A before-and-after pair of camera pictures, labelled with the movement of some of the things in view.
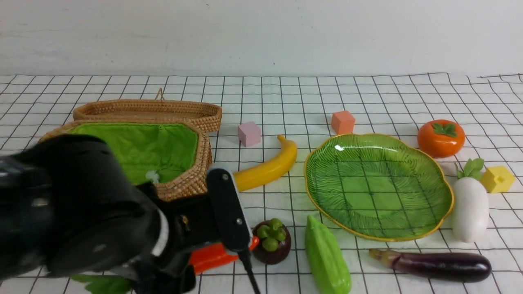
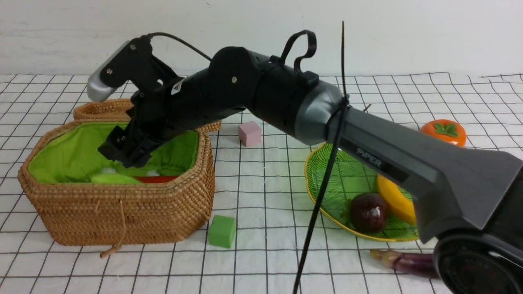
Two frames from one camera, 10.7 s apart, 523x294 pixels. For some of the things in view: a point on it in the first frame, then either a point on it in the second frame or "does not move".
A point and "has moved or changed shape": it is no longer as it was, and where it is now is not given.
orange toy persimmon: [441, 138] does not move
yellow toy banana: [269, 172] to [398, 201]
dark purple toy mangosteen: [275, 241] to [369, 212]
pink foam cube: [249, 134] does not move
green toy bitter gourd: [327, 270] has moved or changed shape
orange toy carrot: [203, 258] to [157, 179]
